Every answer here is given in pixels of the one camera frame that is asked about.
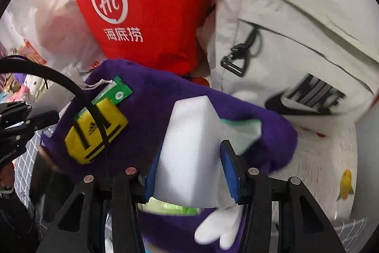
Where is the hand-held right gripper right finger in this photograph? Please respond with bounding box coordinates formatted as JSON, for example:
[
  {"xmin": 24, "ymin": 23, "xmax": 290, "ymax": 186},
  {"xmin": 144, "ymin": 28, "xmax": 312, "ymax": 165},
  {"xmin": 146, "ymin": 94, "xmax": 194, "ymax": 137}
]
[{"xmin": 220, "ymin": 139, "xmax": 345, "ymax": 253}]

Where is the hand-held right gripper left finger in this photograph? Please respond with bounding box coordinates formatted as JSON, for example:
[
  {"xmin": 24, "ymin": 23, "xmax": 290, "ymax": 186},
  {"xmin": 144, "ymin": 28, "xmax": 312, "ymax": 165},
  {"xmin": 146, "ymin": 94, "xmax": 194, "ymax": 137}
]
[{"xmin": 36, "ymin": 158, "xmax": 158, "ymax": 253}]

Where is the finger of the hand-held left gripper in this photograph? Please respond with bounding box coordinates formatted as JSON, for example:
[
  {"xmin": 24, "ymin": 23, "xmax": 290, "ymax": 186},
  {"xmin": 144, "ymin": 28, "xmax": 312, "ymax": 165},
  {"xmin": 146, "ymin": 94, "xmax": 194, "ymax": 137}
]
[
  {"xmin": 0, "ymin": 102, "xmax": 32, "ymax": 124},
  {"xmin": 15, "ymin": 111, "xmax": 60, "ymax": 132}
]

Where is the yellow striped pouch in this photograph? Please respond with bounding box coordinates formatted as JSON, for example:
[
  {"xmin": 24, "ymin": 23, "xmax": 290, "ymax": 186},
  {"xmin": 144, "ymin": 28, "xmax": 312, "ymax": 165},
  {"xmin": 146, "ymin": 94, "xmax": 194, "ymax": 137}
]
[{"xmin": 64, "ymin": 99, "xmax": 129, "ymax": 165}]

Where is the white sponge block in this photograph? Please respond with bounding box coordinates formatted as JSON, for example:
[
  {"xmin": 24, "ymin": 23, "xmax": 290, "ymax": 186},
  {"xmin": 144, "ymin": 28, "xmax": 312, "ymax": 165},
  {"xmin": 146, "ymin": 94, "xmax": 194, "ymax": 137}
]
[{"xmin": 154, "ymin": 95, "xmax": 226, "ymax": 209}]

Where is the white cotton glove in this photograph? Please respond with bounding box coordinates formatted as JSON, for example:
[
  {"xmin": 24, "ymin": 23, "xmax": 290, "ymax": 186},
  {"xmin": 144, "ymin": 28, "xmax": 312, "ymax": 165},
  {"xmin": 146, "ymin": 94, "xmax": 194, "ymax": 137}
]
[{"xmin": 194, "ymin": 206, "xmax": 242, "ymax": 249}]

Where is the green paper packet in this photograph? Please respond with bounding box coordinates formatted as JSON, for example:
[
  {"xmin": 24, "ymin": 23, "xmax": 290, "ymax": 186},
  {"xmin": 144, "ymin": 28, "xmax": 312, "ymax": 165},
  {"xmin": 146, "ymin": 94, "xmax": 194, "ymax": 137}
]
[{"xmin": 71, "ymin": 76, "xmax": 133, "ymax": 123}]

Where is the purple fleece cloth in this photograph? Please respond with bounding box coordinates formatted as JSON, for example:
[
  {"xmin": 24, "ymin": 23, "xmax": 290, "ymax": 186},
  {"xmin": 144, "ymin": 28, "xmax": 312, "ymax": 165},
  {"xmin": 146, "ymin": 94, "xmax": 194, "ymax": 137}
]
[{"xmin": 40, "ymin": 59, "xmax": 298, "ymax": 253}]

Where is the white plastic shopping bag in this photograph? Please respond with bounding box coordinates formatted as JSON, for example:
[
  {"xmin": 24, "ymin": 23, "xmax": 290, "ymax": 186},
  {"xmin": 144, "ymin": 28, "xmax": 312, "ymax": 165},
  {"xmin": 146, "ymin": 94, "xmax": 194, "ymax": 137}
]
[{"xmin": 0, "ymin": 0, "xmax": 110, "ymax": 76}]

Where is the mango print bed sheet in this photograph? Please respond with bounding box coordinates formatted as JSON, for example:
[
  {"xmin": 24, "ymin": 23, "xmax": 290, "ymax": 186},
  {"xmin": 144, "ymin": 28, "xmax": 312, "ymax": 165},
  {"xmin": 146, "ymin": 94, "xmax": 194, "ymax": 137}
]
[{"xmin": 293, "ymin": 117, "xmax": 368, "ymax": 224}]

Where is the grey waist bag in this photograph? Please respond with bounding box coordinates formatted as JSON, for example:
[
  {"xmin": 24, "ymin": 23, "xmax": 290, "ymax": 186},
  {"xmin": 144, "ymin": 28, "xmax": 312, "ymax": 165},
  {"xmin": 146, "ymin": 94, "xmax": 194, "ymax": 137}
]
[{"xmin": 206, "ymin": 0, "xmax": 375, "ymax": 124}]

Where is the red paper shopping bag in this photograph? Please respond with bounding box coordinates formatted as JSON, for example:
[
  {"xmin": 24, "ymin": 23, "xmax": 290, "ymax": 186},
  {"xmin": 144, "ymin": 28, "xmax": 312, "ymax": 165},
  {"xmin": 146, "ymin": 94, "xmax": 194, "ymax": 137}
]
[{"xmin": 62, "ymin": 0, "xmax": 212, "ymax": 82}]

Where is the black cable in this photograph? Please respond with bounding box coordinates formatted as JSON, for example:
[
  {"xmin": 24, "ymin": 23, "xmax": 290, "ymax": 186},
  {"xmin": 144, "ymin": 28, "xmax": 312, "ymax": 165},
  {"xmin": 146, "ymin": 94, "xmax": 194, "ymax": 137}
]
[{"xmin": 0, "ymin": 59, "xmax": 110, "ymax": 150}]

